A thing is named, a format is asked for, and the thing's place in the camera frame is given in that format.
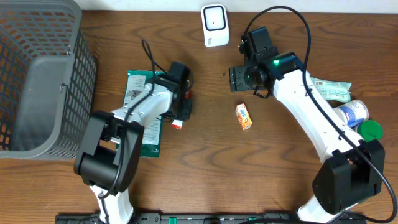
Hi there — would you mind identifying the red narrow packet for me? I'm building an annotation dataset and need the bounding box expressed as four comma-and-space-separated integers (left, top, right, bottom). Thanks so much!
172, 90, 192, 130

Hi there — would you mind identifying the orange Kleenex tissue pack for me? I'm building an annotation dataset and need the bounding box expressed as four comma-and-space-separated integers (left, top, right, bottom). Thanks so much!
235, 103, 252, 130

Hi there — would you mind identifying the green white 3M glove package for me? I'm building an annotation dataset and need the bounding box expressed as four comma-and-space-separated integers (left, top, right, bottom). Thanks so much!
123, 70, 162, 158

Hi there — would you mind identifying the mint green wipes pack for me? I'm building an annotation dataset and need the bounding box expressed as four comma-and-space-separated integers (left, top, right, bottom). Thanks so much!
311, 77, 351, 103

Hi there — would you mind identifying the white blue cotton swab tub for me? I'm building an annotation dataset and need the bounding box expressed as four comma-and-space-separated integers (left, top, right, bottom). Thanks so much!
333, 100, 369, 128

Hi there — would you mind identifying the green lid jar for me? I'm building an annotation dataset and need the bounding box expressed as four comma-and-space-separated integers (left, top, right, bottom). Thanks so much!
356, 120, 383, 142

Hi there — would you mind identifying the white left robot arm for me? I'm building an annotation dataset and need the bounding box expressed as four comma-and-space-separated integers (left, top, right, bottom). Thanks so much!
73, 62, 192, 223

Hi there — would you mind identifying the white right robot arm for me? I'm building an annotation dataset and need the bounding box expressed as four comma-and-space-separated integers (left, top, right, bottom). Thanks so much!
229, 27, 385, 223

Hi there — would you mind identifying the grey plastic mesh basket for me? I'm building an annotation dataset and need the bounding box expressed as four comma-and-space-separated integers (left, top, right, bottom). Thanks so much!
1, 1, 97, 160

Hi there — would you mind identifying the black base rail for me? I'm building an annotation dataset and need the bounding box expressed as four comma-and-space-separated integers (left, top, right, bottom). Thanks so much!
55, 212, 368, 224

